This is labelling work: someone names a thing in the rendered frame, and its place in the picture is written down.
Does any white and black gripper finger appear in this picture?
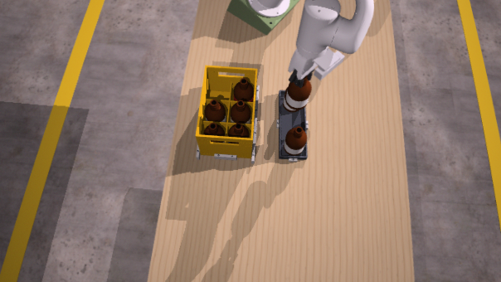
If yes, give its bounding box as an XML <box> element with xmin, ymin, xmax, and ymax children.
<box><xmin>288</xmin><ymin>69</ymin><xmax>304</xmax><ymax>88</ymax></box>
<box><xmin>307</xmin><ymin>68</ymin><xmax>315</xmax><ymax>80</ymax></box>

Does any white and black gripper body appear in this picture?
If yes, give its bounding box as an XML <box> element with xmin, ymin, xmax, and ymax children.
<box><xmin>288</xmin><ymin>49</ymin><xmax>318</xmax><ymax>80</ymax></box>

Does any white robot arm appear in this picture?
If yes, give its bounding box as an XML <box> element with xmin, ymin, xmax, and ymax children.
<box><xmin>248</xmin><ymin>0</ymin><xmax>374</xmax><ymax>80</ymax></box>

